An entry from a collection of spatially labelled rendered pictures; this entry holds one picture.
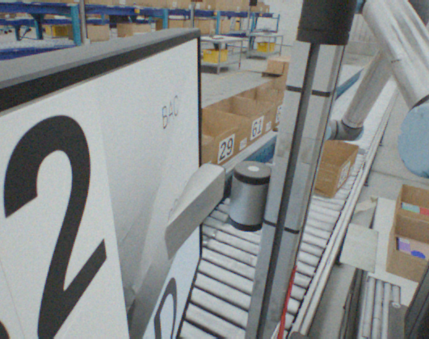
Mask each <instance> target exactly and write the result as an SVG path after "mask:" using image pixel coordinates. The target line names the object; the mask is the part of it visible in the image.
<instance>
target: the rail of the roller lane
mask: <svg viewBox="0 0 429 339"><path fill-rule="evenodd" d="M398 92H399V89H398V87H397V89H396V91H395V92H394V94H393V97H392V99H391V102H390V104H389V106H388V108H387V110H386V112H385V115H384V117H383V119H382V122H381V125H380V127H379V129H378V131H377V133H376V136H375V137H374V140H373V142H372V145H371V147H370V149H369V150H368V156H367V157H366V159H365V160H367V162H366V166H365V168H364V172H363V165H364V164H363V165H362V168H361V170H360V172H359V174H358V176H357V179H356V180H355V185H354V186H353V189H352V190H351V193H350V195H349V197H348V200H347V201H346V203H345V206H344V208H343V212H342V214H341V216H340V218H339V221H338V223H337V224H336V227H335V229H334V231H333V233H332V237H331V239H330V241H329V244H328V245H327V247H326V251H325V252H324V254H323V256H322V261H321V262H320V265H319V267H318V270H317V272H316V273H315V275H314V277H313V282H312V283H311V285H310V288H309V290H308V293H307V295H306V296H305V299H304V301H303V305H302V306H301V310H300V311H299V314H298V316H297V318H296V320H295V322H294V324H293V328H292V331H291V332H290V334H289V337H288V339H289V338H290V335H291V333H292V332H293V331H297V332H299V333H302V334H304V335H306V336H307V333H308V331H309V328H310V326H311V324H312V321H313V318H314V316H315V312H316V309H317V307H318V304H319V302H320V299H321V297H322V294H323V291H324V290H325V285H326V282H327V279H328V278H329V275H330V272H331V270H332V267H333V265H334V260H335V258H336V255H337V253H338V251H339V248H340V245H341V243H342V242H343V238H344V233H345V232H346V230H347V226H348V224H349V221H350V219H351V216H352V213H353V211H354V210H355V204H356V201H357V200H358V198H359V195H360V192H361V190H362V188H363V185H364V182H365V180H366V177H367V173H368V170H369V168H370V165H371V164H372V159H373V158H374V156H375V153H376V150H377V148H378V146H379V143H380V141H381V136H382V134H383V131H384V129H385V126H386V124H387V121H388V118H389V116H390V114H391V110H392V109H393V105H394V103H395V102H396V99H397V93H398ZM362 174H363V176H362ZM361 176H362V177H361Z"/></svg>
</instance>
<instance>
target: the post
mask: <svg viewBox="0 0 429 339"><path fill-rule="evenodd" d="M347 48H348V45H345V46H338V45H326V44H313V43H303V42H299V41H296V40H295V41H293V43H292V51H291V60H290V66H289V70H288V78H287V83H286V88H285V92H284V101H283V106H282V111H281V116H280V124H279V129H278V133H277V138H276V143H275V156H274V160H273V165H272V170H271V178H270V182H269V187H268V192H267V201H266V206H265V215H264V219H263V227H262V232H261V237H260V242H259V250H258V255H257V264H256V269H255V273H254V281H253V287H252V291H251V296H250V305H249V314H248V319H247V324H246V332H245V337H244V339H271V337H272V335H273V333H274V332H275V329H276V327H277V325H278V323H279V322H280V321H281V316H282V313H283V310H284V304H285V300H286V297H287V293H288V288H289V284H290V278H291V275H292V272H293V270H294V268H295V266H296V265H297V263H298V259H299V252H300V249H301V242H302V240H303V236H304V232H305V227H306V223H307V219H308V213H309V208H310V204H311V200H312V197H313V191H314V188H315V184H316V181H317V178H318V169H319V165H320V161H321V158H322V152H323V149H324V145H325V142H326V136H327V132H328V128H329V126H330V119H331V116H332V111H333V106H334V100H335V97H336V94H337V89H338V86H339V80H340V77H341V73H342V70H343V63H344V61H345V57H346V53H347Z"/></svg>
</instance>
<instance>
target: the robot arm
mask: <svg viewBox="0 0 429 339"><path fill-rule="evenodd" d="M357 1H358V2H357V5H356V9H355V15H357V14H361V15H362V16H363V17H364V20H365V22H366V23H367V25H368V26H369V28H370V30H371V32H372V35H373V36H374V38H375V40H376V44H377V46H378V49H377V51H376V53H375V56H374V58H373V60H372V62H371V64H370V66H369V67H368V70H367V72H365V74H364V76H363V78H362V80H361V82H360V84H359V87H358V89H357V91H356V92H355V95H354V96H353V98H352V100H351V102H350V104H349V106H348V107H347V109H346V111H345V113H344V115H343V117H342V118H341V119H331V120H330V126H329V128H328V132H327V136H326V140H343V141H349V142H352V141H357V140H359V139H360V138H362V136H363V134H364V121H365V120H366V119H367V117H368V115H369V112H370V110H371V109H372V107H373V105H375V103H376V101H377V99H378V98H379V96H380V95H381V93H382V91H383V90H384V88H385V85H386V83H387V82H388V81H389V79H390V77H391V76H392V75H393V78H394V80H395V81H396V83H397V87H398V89H399V90H400V92H401V94H402V97H403V98H404V100H405V102H406V104H407V106H408V107H409V111H408V113H407V114H406V117H405V118H404V120H403V121H402V125H401V126H400V129H401V130H402V134H399V135H398V137H397V147H398V152H399V155H400V158H401V159H402V162H404V163H405V167H406V168H407V169H408V170H409V171H410V172H411V173H412V174H414V175H416V176H418V177H420V178H426V179H429V32H428V31H427V28H426V26H427V23H428V22H429V0H357Z"/></svg>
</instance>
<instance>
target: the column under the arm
mask: <svg viewBox="0 0 429 339"><path fill-rule="evenodd" d="M388 339H429V259H428V261H427V264H426V266H425V270H424V271H423V275H422V277H421V278H420V281H419V282H418V286H417V287H416V289H415V291H414V296H413V299H412V300H411V302H410V304H409V306H407V305H405V304H402V303H397V302H394V301H392V300H390V301H389V331H388Z"/></svg>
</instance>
